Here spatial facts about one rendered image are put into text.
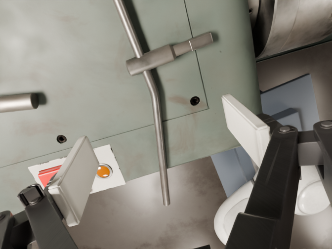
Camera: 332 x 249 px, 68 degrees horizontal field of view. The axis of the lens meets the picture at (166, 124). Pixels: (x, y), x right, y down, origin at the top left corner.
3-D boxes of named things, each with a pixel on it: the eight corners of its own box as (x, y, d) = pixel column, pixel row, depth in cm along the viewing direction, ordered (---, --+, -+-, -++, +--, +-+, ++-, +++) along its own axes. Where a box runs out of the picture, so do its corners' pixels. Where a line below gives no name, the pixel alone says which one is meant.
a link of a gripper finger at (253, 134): (256, 129, 13) (270, 125, 13) (220, 95, 20) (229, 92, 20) (263, 174, 14) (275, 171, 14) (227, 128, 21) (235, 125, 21)
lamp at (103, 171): (100, 176, 40) (99, 179, 39) (95, 165, 39) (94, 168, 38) (112, 173, 40) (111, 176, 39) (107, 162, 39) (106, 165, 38)
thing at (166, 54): (206, 28, 32) (125, 59, 33) (210, 28, 30) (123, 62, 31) (211, 44, 33) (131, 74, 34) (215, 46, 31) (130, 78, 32)
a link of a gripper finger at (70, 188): (79, 225, 15) (68, 228, 15) (100, 164, 21) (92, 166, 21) (58, 186, 14) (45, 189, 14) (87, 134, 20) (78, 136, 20)
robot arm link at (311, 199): (311, 158, 88) (359, 198, 68) (271, 190, 92) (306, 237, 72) (284, 131, 83) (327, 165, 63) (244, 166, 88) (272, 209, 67)
